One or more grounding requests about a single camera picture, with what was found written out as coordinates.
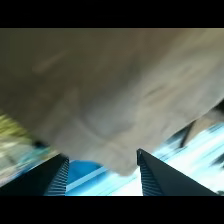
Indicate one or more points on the brown shirt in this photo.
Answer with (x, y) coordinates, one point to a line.
(106, 93)

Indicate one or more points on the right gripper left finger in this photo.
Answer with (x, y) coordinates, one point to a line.
(43, 178)

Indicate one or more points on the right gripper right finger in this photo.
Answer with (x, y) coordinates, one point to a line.
(166, 180)

